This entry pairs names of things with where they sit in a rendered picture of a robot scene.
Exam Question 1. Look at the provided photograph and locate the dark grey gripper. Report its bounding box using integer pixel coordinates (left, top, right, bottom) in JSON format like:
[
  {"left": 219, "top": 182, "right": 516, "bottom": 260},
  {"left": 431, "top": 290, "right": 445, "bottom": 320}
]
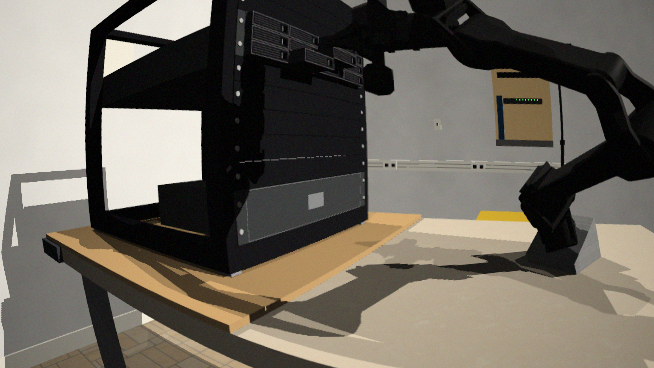
[{"left": 325, "top": 11, "right": 423, "bottom": 96}]

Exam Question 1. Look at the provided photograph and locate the black server rack frame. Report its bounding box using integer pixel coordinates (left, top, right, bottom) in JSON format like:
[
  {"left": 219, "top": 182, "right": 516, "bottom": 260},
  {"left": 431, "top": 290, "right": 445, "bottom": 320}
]
[{"left": 85, "top": 0, "right": 368, "bottom": 277}]

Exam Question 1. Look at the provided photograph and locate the light brown wooden board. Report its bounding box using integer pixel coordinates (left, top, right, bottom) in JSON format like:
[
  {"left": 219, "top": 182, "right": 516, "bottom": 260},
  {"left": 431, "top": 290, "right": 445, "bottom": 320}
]
[{"left": 46, "top": 212, "right": 421, "bottom": 333}]

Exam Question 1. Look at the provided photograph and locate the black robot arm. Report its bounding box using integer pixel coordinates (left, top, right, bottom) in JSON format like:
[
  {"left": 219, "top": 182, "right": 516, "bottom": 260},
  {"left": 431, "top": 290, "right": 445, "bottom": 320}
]
[{"left": 351, "top": 0, "right": 654, "bottom": 253}]

